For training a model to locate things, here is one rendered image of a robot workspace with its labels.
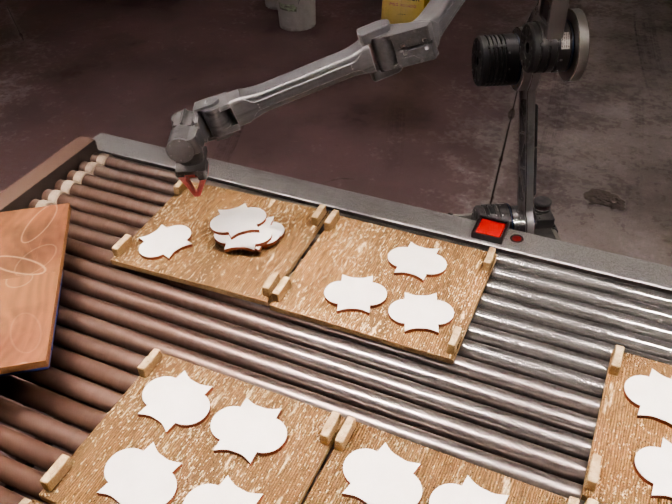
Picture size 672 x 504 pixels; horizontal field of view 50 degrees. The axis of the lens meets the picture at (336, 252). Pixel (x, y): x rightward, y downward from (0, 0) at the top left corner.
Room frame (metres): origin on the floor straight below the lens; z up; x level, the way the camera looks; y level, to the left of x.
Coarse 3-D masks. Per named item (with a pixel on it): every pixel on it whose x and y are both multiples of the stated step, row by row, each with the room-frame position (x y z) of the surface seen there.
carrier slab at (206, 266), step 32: (224, 192) 1.55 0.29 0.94; (160, 224) 1.42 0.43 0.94; (192, 224) 1.42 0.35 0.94; (288, 224) 1.40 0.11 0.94; (320, 224) 1.40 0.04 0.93; (128, 256) 1.30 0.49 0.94; (192, 256) 1.29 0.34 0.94; (224, 256) 1.29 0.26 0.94; (256, 256) 1.28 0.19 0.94; (288, 256) 1.28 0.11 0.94; (224, 288) 1.18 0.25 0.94; (256, 288) 1.17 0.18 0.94
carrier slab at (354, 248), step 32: (352, 224) 1.39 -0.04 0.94; (320, 256) 1.27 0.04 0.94; (352, 256) 1.27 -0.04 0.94; (384, 256) 1.27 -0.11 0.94; (448, 256) 1.26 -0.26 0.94; (480, 256) 1.25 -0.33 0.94; (320, 288) 1.17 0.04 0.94; (416, 288) 1.15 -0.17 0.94; (448, 288) 1.15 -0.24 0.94; (480, 288) 1.15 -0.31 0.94; (320, 320) 1.07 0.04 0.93; (352, 320) 1.06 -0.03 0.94; (384, 320) 1.06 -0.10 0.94; (416, 352) 0.98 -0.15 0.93
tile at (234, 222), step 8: (232, 208) 1.42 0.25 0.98; (240, 208) 1.42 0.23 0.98; (248, 208) 1.42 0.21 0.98; (256, 208) 1.42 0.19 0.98; (216, 216) 1.39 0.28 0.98; (224, 216) 1.39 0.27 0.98; (232, 216) 1.39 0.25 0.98; (240, 216) 1.39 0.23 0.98; (248, 216) 1.39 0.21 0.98; (256, 216) 1.39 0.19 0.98; (264, 216) 1.38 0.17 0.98; (216, 224) 1.36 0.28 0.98; (224, 224) 1.36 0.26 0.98; (232, 224) 1.36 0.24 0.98; (240, 224) 1.36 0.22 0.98; (248, 224) 1.36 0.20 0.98; (256, 224) 1.35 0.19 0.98; (216, 232) 1.33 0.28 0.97; (224, 232) 1.33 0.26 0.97; (232, 232) 1.33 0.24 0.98; (240, 232) 1.33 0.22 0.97; (248, 232) 1.33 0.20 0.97; (256, 232) 1.34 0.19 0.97
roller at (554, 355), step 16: (80, 224) 1.48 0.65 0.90; (96, 224) 1.46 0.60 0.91; (112, 224) 1.45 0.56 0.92; (464, 336) 1.04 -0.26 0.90; (480, 336) 1.03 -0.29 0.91; (496, 336) 1.02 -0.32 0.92; (512, 336) 1.02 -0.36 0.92; (512, 352) 0.99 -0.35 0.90; (528, 352) 0.98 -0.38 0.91; (544, 352) 0.97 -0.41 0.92; (560, 352) 0.97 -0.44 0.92; (576, 352) 0.97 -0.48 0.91; (576, 368) 0.94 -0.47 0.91; (592, 368) 0.93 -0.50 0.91
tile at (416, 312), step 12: (408, 300) 1.11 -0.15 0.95; (420, 300) 1.11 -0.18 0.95; (432, 300) 1.10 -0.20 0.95; (396, 312) 1.07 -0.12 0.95; (408, 312) 1.07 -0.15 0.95; (420, 312) 1.07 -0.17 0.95; (432, 312) 1.07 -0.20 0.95; (444, 312) 1.07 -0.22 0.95; (408, 324) 1.04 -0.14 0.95; (420, 324) 1.03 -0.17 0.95; (432, 324) 1.03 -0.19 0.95; (444, 324) 1.04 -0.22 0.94
